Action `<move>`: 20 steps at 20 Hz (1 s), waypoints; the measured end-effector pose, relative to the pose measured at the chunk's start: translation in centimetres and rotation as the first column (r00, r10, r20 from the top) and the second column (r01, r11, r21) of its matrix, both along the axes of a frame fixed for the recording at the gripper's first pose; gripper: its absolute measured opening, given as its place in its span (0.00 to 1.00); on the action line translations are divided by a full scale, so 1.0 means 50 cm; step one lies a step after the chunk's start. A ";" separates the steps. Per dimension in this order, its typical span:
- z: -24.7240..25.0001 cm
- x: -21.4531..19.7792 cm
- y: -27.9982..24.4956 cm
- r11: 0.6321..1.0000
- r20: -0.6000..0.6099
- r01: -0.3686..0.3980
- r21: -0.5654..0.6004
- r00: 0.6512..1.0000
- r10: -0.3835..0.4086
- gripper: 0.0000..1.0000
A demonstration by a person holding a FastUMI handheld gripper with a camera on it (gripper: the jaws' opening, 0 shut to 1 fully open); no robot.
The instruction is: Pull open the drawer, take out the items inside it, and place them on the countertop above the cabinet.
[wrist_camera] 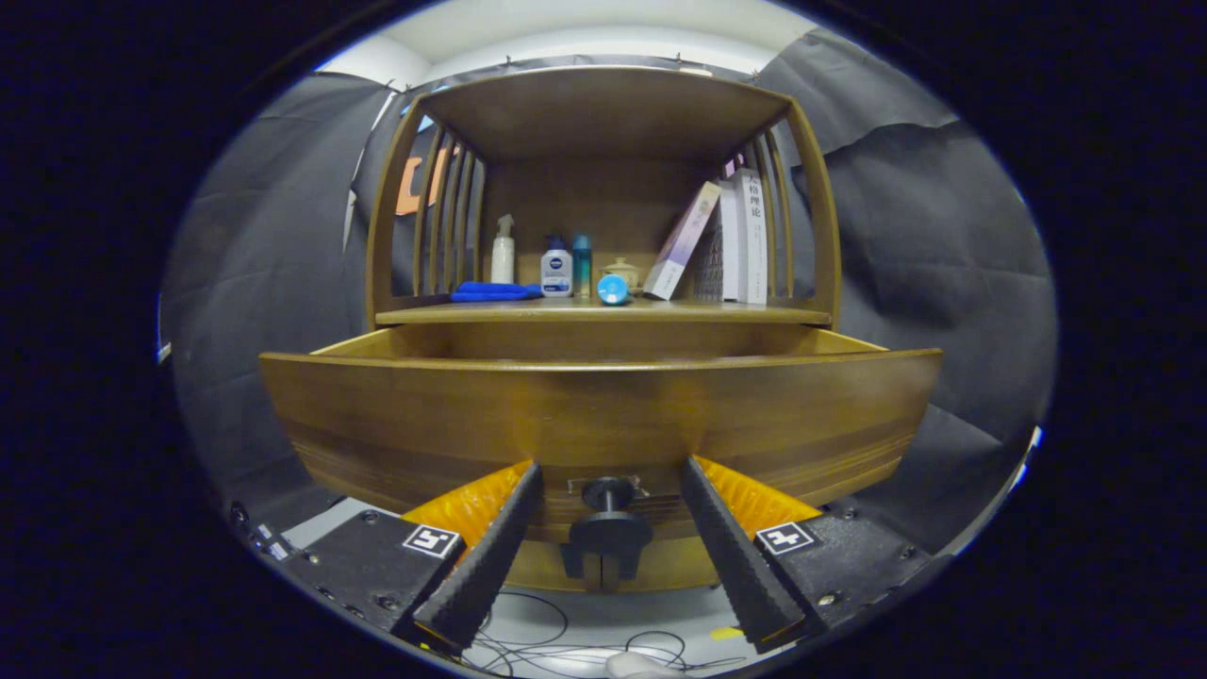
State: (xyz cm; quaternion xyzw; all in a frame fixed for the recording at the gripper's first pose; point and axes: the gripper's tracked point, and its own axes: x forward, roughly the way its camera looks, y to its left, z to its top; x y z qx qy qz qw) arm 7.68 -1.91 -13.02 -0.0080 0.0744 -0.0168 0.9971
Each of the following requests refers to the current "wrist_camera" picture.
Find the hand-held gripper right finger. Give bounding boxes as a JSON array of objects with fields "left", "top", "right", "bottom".
[{"left": 681, "top": 455, "right": 934, "bottom": 656}]

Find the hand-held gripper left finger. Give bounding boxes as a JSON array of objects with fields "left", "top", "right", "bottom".
[{"left": 264, "top": 459, "right": 543, "bottom": 661}]

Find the wooden drawer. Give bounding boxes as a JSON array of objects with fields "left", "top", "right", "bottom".
[{"left": 259, "top": 325, "right": 944, "bottom": 553}]

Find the wooden cabinet door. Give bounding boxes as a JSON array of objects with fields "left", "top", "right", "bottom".
[
  {"left": 603, "top": 539, "right": 722, "bottom": 590},
  {"left": 509, "top": 539, "right": 604, "bottom": 593}
]

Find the wooden countertop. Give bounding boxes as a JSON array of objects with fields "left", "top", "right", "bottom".
[{"left": 375, "top": 297, "right": 833, "bottom": 327}]

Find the wooden cabinet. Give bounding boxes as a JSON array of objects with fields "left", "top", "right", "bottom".
[{"left": 366, "top": 64, "right": 842, "bottom": 595}]

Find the black electronic box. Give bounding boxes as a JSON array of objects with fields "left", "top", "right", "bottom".
[{"left": 229, "top": 500, "right": 298, "bottom": 567}]

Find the blue folded cloth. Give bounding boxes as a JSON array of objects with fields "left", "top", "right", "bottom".
[{"left": 449, "top": 281, "right": 544, "bottom": 304}]

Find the white lotion bottle blue cap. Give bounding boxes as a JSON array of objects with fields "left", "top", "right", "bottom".
[{"left": 540, "top": 236, "right": 574, "bottom": 299}]

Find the white pump bottle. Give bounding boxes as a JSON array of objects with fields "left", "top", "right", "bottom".
[{"left": 490, "top": 214, "right": 517, "bottom": 285}]

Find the dark patterned book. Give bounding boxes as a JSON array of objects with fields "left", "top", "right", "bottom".
[{"left": 695, "top": 222, "right": 725, "bottom": 303}]

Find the plain white book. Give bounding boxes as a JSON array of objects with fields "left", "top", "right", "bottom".
[{"left": 719, "top": 179, "right": 741, "bottom": 303}]

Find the white book black spine text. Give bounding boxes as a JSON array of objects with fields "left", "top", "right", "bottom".
[{"left": 736, "top": 168, "right": 769, "bottom": 306}]

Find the purple and white book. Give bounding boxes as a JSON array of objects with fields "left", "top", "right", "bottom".
[{"left": 642, "top": 181, "right": 722, "bottom": 302}]

